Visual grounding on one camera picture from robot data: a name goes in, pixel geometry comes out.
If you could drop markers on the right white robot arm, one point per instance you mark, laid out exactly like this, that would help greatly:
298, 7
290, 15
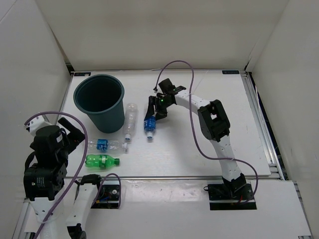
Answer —
214, 125

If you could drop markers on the green plastic soda bottle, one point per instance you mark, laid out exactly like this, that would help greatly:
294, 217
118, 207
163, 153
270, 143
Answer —
101, 161

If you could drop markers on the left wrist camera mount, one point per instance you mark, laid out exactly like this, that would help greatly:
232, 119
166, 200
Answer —
37, 123

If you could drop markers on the dark teal plastic bin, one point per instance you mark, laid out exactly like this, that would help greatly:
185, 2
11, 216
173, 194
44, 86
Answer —
100, 97

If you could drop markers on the clear bottle blue label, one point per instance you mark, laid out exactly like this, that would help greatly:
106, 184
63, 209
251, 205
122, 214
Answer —
150, 127
110, 146

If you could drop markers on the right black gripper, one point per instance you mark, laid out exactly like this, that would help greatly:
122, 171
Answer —
161, 113

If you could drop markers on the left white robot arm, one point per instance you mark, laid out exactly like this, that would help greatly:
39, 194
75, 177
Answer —
44, 180

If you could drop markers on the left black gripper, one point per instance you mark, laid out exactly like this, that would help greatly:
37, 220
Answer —
75, 136

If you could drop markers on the clear unlabelled plastic bottle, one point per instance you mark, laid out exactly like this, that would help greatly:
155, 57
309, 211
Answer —
131, 116

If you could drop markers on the clear bottle blue label lying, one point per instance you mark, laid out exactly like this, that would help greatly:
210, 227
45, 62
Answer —
110, 146

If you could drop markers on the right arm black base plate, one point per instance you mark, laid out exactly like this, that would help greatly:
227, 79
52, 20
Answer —
220, 199

